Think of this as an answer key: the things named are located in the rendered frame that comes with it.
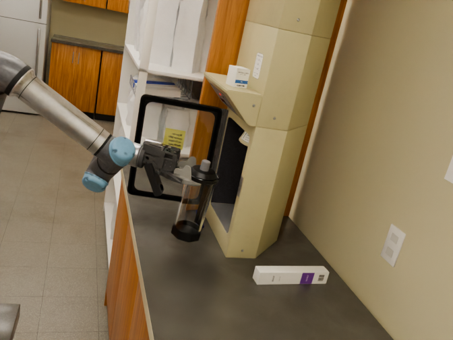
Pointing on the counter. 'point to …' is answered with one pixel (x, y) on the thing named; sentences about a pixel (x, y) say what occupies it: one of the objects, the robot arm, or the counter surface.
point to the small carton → (238, 76)
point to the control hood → (238, 98)
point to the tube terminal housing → (271, 133)
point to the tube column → (296, 15)
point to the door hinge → (220, 139)
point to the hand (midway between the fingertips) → (199, 180)
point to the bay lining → (230, 164)
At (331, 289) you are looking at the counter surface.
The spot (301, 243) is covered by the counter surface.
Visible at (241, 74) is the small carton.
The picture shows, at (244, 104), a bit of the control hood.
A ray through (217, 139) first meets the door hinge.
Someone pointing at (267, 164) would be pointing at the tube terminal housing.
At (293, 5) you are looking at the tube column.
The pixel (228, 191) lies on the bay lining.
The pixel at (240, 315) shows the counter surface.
